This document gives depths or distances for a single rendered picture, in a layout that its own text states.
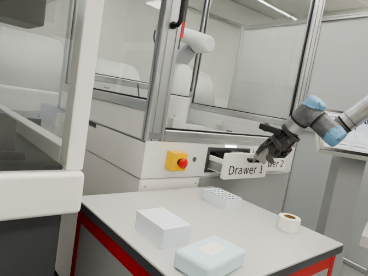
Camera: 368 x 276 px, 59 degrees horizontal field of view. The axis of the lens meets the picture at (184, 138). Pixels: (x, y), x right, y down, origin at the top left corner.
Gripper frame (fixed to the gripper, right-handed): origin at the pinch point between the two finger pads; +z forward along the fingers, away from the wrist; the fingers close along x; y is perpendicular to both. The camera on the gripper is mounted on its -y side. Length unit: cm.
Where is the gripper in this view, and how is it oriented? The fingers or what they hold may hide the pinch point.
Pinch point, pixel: (256, 159)
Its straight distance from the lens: 141.8
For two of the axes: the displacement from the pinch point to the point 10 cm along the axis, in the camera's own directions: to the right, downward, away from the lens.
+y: 4.3, 7.2, -5.4
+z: -4.9, 6.9, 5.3
